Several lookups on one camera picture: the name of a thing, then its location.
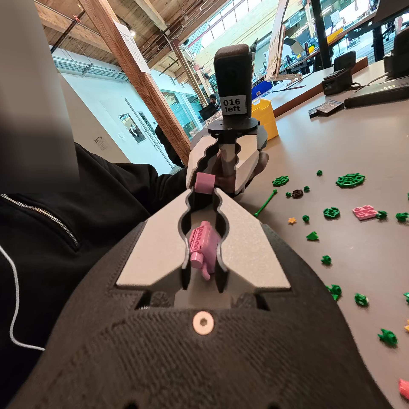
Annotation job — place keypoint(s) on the pink curved slope brick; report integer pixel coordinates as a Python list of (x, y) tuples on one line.
[(204, 182)]

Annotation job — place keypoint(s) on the black flat device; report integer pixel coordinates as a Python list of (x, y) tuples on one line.
[(313, 113), (330, 108)]

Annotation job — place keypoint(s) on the green round plate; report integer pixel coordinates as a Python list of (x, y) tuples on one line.
[(327, 215)]

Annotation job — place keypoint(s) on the white paper notice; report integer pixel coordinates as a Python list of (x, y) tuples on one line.
[(132, 48)]

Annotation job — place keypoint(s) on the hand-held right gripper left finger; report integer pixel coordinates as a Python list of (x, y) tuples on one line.
[(150, 255)]

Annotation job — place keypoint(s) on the person's left forearm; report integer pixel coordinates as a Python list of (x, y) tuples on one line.
[(147, 185)]

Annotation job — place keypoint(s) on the hanging black jacket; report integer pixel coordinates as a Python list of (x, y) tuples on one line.
[(169, 147)]

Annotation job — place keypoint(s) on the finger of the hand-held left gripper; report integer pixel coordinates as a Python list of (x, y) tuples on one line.
[(196, 156), (247, 159)]

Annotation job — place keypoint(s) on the person's black jacket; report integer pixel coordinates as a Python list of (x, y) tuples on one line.
[(64, 255)]

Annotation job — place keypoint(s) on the black camera case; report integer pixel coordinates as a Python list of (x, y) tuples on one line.
[(338, 80)]

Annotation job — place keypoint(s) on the green flexible rod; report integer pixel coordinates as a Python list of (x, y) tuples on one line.
[(265, 203)]

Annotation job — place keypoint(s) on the green dome piece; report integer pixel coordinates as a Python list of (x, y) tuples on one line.
[(312, 236)]

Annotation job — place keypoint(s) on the black device stand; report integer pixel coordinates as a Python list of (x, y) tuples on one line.
[(397, 57)]

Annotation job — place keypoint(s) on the brown round holed plate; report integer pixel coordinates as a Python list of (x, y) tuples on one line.
[(300, 195)]

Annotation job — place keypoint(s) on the plain green web piece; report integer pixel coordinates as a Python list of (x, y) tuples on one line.
[(350, 180)]

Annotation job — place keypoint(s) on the blue plastic bin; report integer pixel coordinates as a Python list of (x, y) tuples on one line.
[(260, 89)]

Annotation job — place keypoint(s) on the person's left hand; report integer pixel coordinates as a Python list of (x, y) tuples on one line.
[(227, 183)]

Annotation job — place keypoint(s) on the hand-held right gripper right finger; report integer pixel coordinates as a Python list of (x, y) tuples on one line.
[(252, 255)]

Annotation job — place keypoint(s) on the pink brick animal body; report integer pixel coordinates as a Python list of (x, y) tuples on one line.
[(204, 246)]

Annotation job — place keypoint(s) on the wooden post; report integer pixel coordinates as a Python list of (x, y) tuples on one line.
[(137, 80)]

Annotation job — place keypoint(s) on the yellow plastic bin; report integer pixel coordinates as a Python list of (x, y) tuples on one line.
[(265, 121)]

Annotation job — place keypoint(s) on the scattered small green clips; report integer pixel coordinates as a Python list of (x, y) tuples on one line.
[(326, 259)]

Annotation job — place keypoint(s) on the tilted wooden board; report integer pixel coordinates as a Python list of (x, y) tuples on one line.
[(278, 38)]

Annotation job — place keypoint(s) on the green spiky leaf piece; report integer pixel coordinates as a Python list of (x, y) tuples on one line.
[(335, 291)]

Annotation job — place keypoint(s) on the coral cone piece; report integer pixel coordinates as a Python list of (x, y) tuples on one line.
[(404, 388)]

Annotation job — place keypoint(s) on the black metal pole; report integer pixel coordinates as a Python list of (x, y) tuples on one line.
[(321, 32)]

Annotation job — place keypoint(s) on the green web with round plate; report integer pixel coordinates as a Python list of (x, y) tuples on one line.
[(280, 181)]

